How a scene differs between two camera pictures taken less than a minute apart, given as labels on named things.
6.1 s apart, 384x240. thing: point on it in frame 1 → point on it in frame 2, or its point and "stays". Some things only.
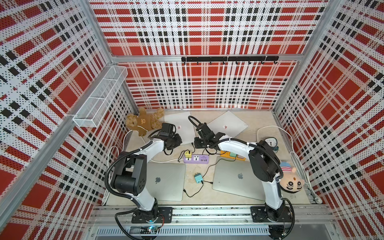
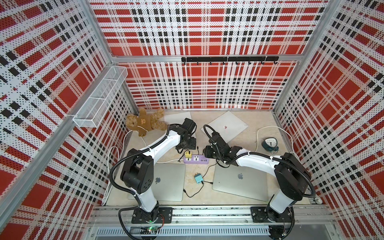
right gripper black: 197,145 → 207,153
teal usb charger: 198,177 stays
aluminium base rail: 310,222 stays
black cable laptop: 191,196 stays
